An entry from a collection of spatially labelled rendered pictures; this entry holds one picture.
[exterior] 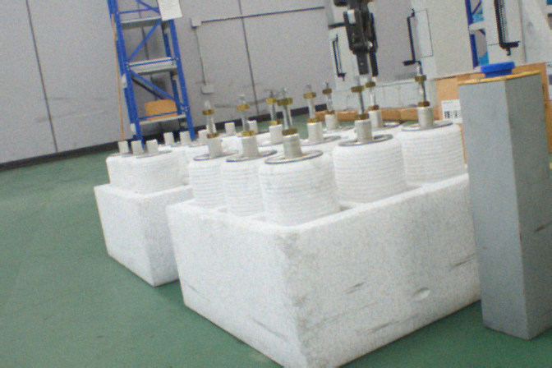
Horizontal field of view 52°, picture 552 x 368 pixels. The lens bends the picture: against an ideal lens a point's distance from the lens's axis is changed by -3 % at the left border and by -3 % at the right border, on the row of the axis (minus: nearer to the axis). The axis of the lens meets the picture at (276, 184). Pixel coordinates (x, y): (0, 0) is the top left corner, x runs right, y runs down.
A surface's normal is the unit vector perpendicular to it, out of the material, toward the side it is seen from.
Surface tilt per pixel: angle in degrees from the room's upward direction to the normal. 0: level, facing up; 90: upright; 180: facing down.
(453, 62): 90
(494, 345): 0
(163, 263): 90
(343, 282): 90
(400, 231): 90
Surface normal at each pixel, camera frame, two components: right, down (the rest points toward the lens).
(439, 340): -0.16, -0.98
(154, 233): 0.49, 0.06
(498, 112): -0.85, 0.22
